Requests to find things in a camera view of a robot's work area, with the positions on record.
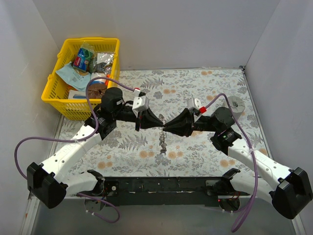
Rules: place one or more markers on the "yellow plastic basket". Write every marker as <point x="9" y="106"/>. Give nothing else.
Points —
<point x="56" y="90"/>

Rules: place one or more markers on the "metal disc keyring holder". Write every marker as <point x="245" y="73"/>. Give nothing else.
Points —
<point x="162" y="136"/>

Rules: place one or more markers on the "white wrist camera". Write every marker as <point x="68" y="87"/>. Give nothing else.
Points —
<point x="194" y="106"/>
<point x="140" y="103"/>

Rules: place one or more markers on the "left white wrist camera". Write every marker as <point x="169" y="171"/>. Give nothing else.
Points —
<point x="140" y="103"/>

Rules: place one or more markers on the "white blue box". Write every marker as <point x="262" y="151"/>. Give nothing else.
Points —
<point x="73" y="94"/>

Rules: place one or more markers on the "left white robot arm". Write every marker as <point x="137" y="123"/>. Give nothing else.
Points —
<point x="48" y="181"/>

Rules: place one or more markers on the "red blue snack pack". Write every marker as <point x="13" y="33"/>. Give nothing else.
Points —
<point x="80" y="63"/>

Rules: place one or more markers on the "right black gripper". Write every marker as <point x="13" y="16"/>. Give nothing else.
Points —
<point x="191" y="123"/>

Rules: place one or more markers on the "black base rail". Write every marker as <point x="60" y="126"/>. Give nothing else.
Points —
<point x="146" y="191"/>

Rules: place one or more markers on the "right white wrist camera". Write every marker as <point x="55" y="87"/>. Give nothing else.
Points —
<point x="194" y="106"/>

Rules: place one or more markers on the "grey paper wrapped roll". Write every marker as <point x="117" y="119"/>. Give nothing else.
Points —
<point x="237" y="106"/>

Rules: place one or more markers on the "green snack packet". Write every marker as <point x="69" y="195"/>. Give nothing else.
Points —
<point x="86" y="51"/>

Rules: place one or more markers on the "silver foil bag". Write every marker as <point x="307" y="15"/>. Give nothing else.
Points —
<point x="103" y="63"/>

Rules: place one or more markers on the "light blue paper pouch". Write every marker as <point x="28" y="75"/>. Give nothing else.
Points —
<point x="73" y="77"/>

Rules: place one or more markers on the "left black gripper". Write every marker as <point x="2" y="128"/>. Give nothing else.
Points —
<point x="140" y="120"/>

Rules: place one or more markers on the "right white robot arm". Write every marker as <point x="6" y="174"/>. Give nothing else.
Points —
<point x="289" y="190"/>

